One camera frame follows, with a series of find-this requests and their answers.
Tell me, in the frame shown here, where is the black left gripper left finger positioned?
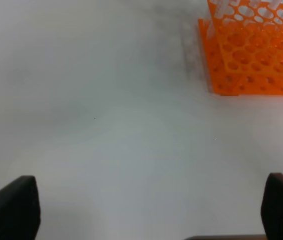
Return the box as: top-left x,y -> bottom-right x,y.
0,175 -> 41,240

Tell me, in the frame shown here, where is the front-left racked test tube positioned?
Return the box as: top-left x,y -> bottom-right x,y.
214,0 -> 235,20

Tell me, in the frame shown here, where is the orange test tube rack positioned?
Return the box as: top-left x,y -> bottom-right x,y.
198,0 -> 283,96

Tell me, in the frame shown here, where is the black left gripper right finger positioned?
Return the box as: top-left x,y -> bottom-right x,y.
261,173 -> 283,240

